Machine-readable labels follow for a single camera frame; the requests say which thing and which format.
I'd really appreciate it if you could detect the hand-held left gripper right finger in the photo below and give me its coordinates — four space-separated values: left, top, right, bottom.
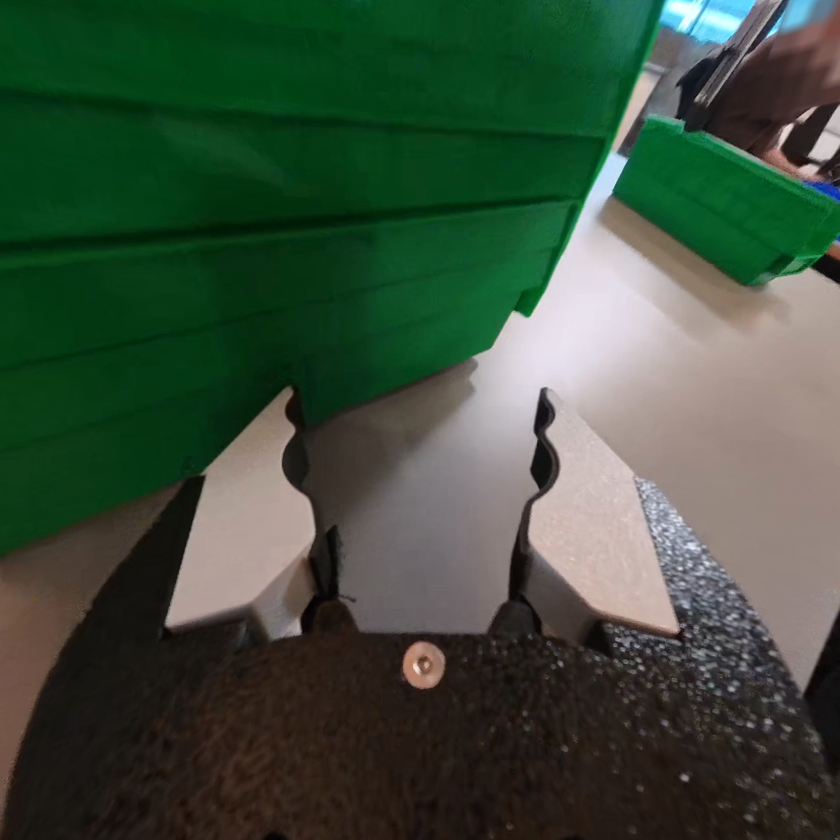
507 386 681 644

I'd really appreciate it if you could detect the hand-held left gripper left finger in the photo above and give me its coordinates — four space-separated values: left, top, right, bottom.
163 386 343 642

